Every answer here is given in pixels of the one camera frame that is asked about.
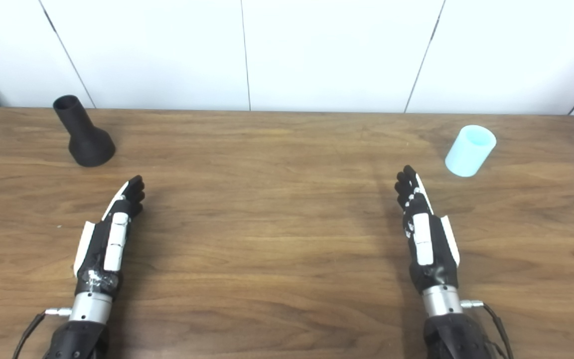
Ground white and black right hand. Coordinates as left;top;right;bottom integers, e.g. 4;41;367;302
394;165;462;295

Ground white and black left hand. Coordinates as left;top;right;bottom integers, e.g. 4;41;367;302
73;175;146;297

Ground black nozzle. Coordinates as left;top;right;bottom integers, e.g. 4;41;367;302
53;95;116;168

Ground light-blue hose piece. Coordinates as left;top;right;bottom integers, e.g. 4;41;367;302
444;125;497;178

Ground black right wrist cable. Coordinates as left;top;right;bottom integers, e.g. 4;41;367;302
460;299;514;359

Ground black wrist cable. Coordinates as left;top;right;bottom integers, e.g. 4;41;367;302
460;299;514;359
12;308;72;359

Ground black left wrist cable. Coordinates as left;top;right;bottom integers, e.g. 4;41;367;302
12;308;72;359

